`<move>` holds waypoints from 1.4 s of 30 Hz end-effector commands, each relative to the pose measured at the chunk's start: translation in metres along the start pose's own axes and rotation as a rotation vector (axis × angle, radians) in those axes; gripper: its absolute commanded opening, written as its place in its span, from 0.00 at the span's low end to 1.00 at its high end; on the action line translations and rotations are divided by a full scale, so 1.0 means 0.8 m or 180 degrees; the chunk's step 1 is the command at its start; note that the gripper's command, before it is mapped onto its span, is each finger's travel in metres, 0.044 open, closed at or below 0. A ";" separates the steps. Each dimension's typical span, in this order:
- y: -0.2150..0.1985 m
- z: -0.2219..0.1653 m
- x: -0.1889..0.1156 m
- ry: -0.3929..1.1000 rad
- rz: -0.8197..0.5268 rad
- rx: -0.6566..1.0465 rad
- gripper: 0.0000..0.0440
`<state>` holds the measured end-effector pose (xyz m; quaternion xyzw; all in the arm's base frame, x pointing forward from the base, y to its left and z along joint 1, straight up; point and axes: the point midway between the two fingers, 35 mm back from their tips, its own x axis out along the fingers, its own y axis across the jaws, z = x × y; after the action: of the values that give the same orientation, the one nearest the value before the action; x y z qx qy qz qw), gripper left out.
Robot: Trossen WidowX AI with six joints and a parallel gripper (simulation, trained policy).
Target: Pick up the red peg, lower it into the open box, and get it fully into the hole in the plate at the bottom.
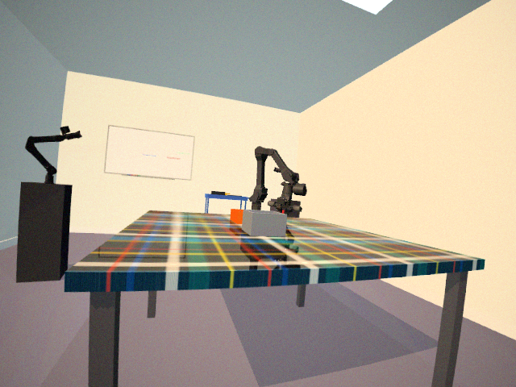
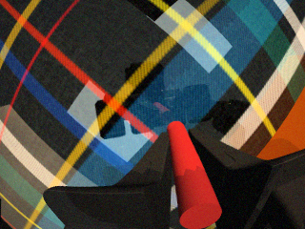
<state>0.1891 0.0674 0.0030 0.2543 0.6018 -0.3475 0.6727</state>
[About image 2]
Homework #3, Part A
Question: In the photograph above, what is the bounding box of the red peg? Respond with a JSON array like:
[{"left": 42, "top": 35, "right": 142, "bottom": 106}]
[{"left": 167, "top": 122, "right": 222, "bottom": 229}]

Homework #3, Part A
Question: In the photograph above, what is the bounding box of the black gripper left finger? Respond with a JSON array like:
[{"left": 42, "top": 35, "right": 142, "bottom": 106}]
[{"left": 43, "top": 133, "right": 172, "bottom": 229}]

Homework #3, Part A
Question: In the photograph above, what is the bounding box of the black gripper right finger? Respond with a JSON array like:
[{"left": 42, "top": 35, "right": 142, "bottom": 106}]
[{"left": 188, "top": 127, "right": 305, "bottom": 229}]

